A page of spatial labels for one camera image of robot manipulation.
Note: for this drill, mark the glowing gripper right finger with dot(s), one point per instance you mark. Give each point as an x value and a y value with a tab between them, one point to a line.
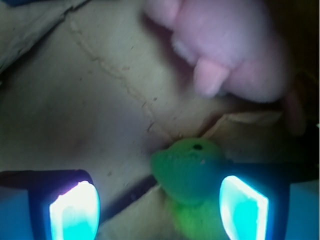
271	201

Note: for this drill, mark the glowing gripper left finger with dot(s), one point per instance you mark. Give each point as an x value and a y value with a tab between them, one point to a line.
48	205

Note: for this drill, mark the green plush animal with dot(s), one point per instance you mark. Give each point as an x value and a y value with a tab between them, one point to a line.
188	171

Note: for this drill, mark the pink plush bunny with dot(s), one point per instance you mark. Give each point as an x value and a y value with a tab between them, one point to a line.
233	48

